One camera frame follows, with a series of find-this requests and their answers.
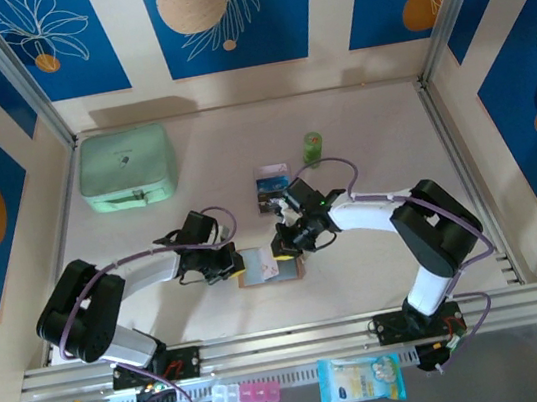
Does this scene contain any white pink floral card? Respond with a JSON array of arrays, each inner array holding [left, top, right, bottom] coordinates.
[[260, 254, 281, 283]]

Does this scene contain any blue credit card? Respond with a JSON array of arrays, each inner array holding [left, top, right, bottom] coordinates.
[[254, 174, 291, 197]]

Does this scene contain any small green bottle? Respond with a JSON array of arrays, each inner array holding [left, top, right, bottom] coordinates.
[[299, 130, 328, 169]]

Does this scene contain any pink pill box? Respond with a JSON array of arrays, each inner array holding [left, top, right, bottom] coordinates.
[[237, 378, 283, 402]]

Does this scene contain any clear pill box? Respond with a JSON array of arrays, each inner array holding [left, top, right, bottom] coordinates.
[[209, 381, 243, 402]]

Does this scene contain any mint green zip pouch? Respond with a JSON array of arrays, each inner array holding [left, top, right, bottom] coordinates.
[[71, 120, 184, 218]]

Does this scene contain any wet wipes pack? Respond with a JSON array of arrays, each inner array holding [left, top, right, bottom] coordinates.
[[315, 347, 409, 402]]

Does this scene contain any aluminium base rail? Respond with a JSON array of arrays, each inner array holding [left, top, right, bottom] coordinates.
[[11, 280, 537, 402]]

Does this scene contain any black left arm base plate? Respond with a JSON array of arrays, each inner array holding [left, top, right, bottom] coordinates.
[[108, 345, 205, 391]]

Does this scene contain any slotted cable duct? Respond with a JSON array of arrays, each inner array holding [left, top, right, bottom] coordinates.
[[43, 346, 421, 402]]

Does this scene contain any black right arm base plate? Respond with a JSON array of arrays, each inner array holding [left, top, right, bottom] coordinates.
[[371, 301, 466, 348]]

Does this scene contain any aluminium side rail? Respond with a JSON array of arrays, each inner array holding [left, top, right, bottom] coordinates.
[[414, 68, 528, 297], [11, 132, 114, 367]]

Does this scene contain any aluminium corner post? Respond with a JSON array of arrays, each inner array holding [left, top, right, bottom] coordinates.
[[407, 0, 516, 88], [0, 0, 78, 159]]

